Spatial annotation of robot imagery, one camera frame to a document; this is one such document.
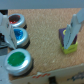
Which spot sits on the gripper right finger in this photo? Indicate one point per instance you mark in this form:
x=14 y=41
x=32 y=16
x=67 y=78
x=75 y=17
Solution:
x=71 y=30

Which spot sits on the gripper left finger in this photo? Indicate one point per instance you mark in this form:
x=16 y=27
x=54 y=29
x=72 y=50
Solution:
x=7 y=31

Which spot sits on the purple block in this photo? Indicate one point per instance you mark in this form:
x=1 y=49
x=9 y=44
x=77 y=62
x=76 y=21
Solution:
x=62 y=34

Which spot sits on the blue button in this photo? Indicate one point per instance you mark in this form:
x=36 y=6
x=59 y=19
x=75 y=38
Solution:
x=20 y=35

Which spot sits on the red button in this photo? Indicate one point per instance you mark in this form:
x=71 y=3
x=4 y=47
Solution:
x=16 y=20

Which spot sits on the yellow block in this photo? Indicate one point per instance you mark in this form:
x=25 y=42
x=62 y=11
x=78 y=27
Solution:
x=70 y=47

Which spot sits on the green button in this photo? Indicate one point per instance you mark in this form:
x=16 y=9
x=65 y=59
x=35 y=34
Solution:
x=17 y=60

